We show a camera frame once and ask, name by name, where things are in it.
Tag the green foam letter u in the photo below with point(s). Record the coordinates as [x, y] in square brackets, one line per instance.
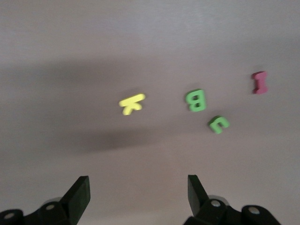
[219, 129]

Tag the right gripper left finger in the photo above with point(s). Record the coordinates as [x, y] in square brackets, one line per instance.
[77, 201]

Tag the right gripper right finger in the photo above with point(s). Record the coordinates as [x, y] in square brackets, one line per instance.
[197, 199]

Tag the green foam letter B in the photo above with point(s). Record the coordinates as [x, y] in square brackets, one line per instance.
[189, 99]

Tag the yellow foam letter K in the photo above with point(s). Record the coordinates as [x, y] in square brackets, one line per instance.
[130, 104]

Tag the dark pink foam letter I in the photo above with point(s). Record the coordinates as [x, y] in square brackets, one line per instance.
[259, 82]

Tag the brown table cover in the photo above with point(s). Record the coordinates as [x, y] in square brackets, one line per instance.
[70, 35]

